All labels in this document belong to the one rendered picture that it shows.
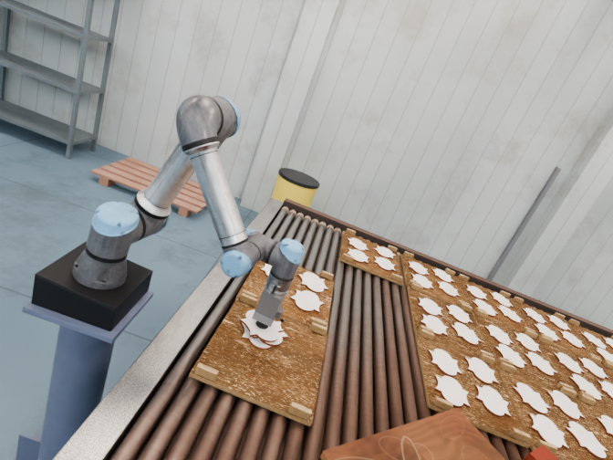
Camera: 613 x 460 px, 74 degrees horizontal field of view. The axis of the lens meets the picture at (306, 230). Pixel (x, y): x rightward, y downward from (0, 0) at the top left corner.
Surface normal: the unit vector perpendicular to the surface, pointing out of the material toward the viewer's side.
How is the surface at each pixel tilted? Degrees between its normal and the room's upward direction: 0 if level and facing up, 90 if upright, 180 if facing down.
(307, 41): 90
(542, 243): 90
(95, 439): 0
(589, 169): 90
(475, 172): 90
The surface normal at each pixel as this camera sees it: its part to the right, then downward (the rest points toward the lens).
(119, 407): 0.35, -0.86
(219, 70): -0.09, 0.36
